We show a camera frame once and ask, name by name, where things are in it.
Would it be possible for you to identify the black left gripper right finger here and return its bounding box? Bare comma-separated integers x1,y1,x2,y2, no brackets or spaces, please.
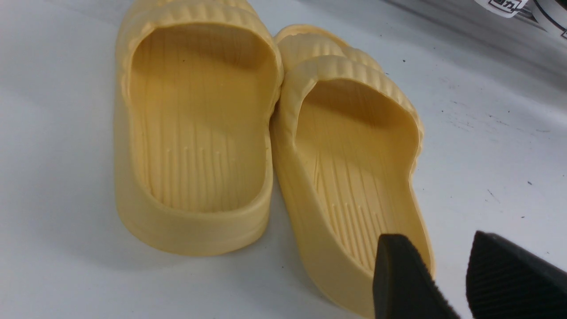
466,231,567,319

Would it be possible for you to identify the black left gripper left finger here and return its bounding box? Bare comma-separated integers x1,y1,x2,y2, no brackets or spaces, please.
373,234,459,319

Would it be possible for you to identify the right yellow rubber slipper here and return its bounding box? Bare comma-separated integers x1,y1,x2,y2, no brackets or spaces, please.
270,24,435,319

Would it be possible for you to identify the yellow rubber slipper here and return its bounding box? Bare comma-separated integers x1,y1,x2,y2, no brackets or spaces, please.
113,0,284,256
270,24,435,319

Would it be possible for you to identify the left black canvas sneaker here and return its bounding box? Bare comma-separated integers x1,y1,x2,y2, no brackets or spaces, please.
474,0,529,18

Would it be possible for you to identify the black canvas sneaker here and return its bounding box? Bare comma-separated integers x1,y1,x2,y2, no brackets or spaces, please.
474,0,529,18
531,0,567,42

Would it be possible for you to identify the right black canvas sneaker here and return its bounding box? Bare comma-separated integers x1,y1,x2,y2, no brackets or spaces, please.
531,0,567,42

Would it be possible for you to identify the left yellow rubber slipper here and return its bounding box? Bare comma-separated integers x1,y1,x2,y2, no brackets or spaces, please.
113,0,284,256

